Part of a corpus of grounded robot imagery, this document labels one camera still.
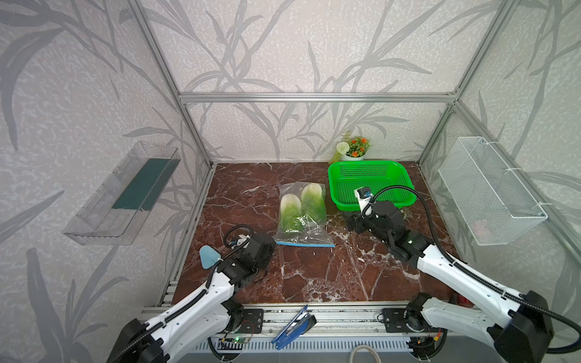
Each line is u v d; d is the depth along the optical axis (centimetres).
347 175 115
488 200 64
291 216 89
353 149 108
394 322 73
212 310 60
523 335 37
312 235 88
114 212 63
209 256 86
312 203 93
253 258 61
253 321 73
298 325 72
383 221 56
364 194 65
